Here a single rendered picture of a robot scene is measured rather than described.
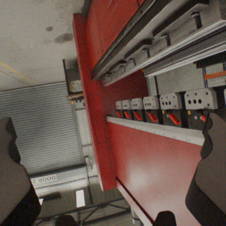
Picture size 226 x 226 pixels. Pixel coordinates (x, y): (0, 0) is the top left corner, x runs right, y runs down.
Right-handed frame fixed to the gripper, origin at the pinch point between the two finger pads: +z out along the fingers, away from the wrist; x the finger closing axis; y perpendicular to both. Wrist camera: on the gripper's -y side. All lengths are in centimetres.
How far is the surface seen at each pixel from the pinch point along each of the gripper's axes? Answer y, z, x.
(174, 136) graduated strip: 46, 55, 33
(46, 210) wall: 713, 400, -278
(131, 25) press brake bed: -3, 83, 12
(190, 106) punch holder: 26, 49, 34
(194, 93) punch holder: 20, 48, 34
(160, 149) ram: 62, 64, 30
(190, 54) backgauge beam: 13, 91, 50
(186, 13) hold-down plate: -9, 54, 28
